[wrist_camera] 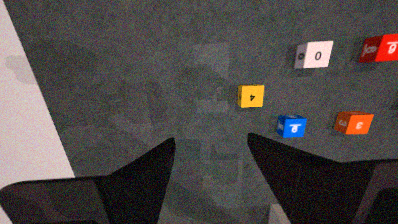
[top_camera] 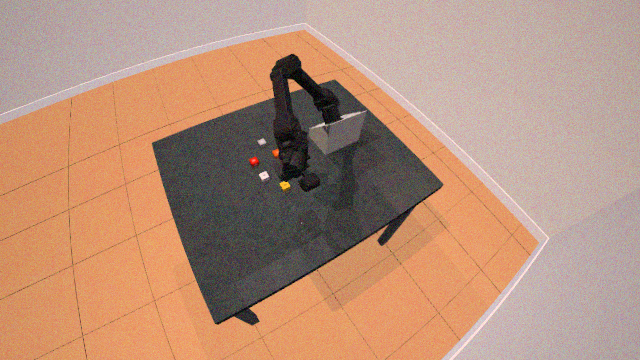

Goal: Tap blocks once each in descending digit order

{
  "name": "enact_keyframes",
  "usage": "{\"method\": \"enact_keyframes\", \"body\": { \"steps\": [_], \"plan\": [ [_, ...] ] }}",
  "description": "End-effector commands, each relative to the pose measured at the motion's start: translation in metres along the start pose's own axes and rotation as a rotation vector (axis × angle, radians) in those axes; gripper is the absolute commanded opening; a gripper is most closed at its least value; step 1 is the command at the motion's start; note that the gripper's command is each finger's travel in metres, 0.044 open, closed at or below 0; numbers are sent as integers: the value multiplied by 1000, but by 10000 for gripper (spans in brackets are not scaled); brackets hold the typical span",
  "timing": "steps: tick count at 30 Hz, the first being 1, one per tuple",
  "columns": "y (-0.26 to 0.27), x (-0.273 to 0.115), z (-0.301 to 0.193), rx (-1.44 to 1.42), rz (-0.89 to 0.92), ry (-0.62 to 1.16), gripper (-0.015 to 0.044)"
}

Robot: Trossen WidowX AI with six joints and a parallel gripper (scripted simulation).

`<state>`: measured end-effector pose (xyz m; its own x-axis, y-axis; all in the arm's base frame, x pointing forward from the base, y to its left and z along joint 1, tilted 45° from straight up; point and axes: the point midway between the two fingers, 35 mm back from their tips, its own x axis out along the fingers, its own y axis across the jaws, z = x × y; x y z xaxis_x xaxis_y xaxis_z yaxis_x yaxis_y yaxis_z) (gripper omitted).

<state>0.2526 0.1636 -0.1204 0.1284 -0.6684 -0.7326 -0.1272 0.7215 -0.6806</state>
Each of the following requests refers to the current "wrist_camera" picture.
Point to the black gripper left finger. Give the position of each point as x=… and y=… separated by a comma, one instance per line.
x=133, y=194

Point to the yellow block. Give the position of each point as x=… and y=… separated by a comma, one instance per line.
x=250, y=95

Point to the orange block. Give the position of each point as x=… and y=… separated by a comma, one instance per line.
x=353, y=122

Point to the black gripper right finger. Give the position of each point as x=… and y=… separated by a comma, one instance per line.
x=312, y=189

